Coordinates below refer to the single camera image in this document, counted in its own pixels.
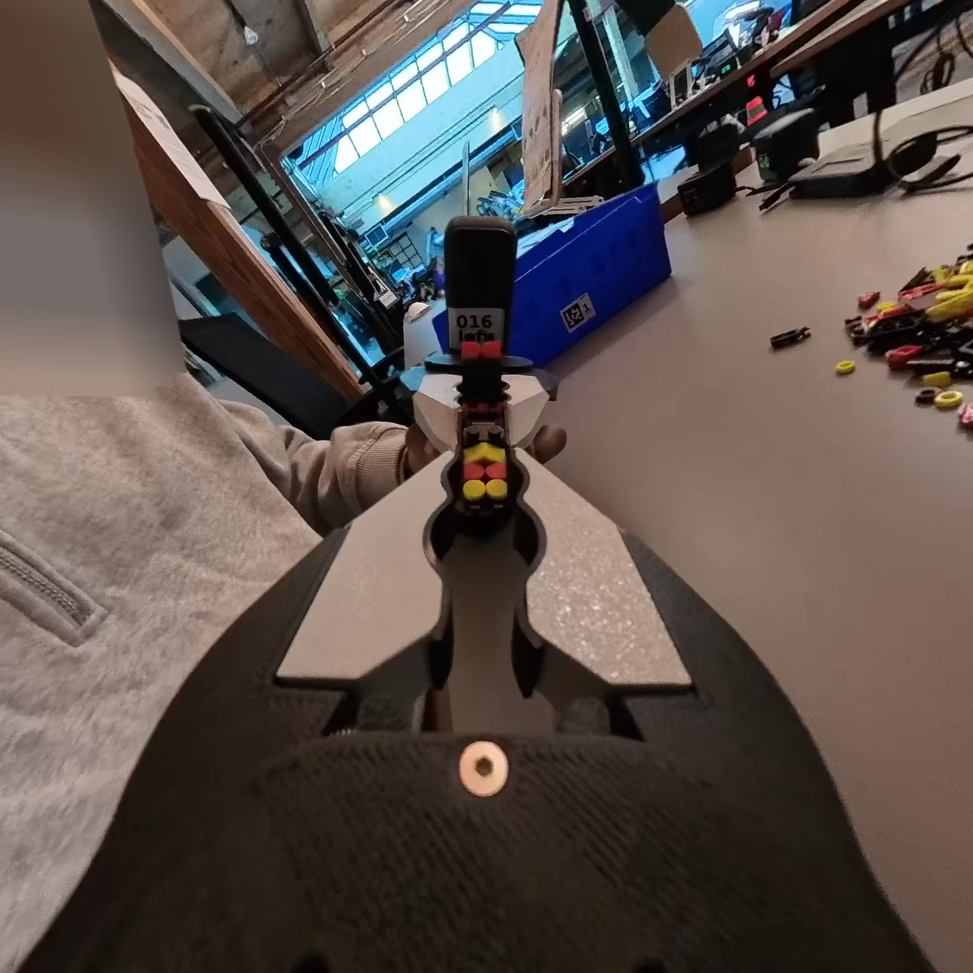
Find wooden office desk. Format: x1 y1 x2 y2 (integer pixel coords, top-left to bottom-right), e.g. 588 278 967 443
563 0 921 191

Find flat black power adapter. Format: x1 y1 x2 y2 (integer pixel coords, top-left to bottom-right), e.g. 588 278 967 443
787 144 898 199

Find pile of lego pieces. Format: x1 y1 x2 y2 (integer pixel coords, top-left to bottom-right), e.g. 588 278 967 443
844 243 973 381

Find blue plastic bin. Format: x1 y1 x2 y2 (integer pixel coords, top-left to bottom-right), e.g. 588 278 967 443
432 182 673 366

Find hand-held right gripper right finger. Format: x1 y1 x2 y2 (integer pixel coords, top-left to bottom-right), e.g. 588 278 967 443
515 454 694 717

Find person's left hand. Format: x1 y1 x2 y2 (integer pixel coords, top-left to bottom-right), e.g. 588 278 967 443
401 422 569 478

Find black red yellow lego assembly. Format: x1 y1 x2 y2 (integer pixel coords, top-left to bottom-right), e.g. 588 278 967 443
455 338 514 533

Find small black charger cube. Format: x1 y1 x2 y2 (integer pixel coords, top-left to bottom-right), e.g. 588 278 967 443
677 163 738 217

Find black cable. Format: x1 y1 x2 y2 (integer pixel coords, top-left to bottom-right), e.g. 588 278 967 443
760 0 973 210

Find white paper notice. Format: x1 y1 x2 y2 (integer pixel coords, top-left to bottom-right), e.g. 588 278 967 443
118 76 231 211

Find person's left forearm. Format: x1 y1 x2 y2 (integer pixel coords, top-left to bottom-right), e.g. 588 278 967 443
277 420 411 537

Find wooden post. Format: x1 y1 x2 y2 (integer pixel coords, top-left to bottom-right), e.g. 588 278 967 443
114 68 366 404

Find person's grey sweater torso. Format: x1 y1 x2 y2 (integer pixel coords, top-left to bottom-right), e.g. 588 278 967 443
0 372 343 973

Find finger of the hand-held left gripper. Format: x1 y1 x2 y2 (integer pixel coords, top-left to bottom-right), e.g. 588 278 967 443
410 370 468 459
502 376 552 457

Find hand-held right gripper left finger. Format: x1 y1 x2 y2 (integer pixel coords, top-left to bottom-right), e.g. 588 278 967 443
275 452 455 719

